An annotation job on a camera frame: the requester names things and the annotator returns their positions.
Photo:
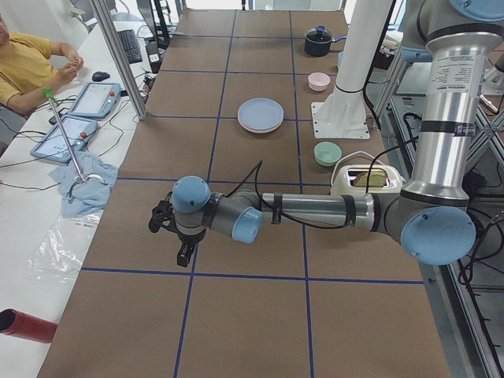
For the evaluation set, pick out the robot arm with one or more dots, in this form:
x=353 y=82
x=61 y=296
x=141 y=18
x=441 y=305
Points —
x=427 y=217

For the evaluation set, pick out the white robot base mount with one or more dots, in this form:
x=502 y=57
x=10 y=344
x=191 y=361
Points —
x=342 y=115

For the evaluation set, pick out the clear plastic bag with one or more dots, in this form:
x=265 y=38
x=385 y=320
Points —
x=59 y=257

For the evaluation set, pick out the blue plate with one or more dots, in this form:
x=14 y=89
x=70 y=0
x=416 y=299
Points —
x=261 y=108

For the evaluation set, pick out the person in yellow shirt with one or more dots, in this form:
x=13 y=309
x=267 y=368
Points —
x=32 y=64

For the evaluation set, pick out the green bowl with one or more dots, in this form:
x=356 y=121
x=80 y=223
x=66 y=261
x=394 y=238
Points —
x=327 y=154

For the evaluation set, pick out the metal grabber stick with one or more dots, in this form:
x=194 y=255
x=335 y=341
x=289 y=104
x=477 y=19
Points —
x=81 y=177

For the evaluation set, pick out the dark blue cooking pot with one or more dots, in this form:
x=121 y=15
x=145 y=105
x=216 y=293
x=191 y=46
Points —
x=318 y=41

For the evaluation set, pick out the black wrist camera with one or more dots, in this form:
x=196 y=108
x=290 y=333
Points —
x=162 y=216

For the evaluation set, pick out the cream toaster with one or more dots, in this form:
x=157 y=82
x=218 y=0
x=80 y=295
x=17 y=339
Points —
x=343 y=176

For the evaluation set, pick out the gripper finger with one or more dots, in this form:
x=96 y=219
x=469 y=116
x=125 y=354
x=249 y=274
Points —
x=183 y=257

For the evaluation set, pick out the teach pendant tablet far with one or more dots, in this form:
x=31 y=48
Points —
x=96 y=100

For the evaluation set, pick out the beige plate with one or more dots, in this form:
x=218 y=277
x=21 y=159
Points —
x=258 y=129

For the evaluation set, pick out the black computer mouse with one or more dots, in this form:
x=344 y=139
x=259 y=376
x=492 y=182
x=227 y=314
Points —
x=100 y=76

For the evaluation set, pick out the black keyboard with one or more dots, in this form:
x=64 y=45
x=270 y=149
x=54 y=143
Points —
x=130 y=45

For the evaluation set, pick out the toast slice in toaster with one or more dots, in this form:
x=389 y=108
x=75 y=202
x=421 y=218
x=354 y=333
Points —
x=375 y=178

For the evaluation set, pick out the aluminium frame post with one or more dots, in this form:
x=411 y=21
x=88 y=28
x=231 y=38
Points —
x=109 y=32

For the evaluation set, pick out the light blue cloth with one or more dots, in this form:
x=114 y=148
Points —
x=80 y=199

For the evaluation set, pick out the red cylinder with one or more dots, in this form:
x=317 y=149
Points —
x=25 y=326

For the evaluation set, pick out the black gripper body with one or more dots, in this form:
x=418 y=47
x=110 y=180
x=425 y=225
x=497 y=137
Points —
x=189 y=239

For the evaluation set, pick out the pink bowl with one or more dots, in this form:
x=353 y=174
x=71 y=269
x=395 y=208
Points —
x=318 y=81

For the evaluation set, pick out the light blue cup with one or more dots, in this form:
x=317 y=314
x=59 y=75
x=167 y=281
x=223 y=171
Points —
x=340 y=59

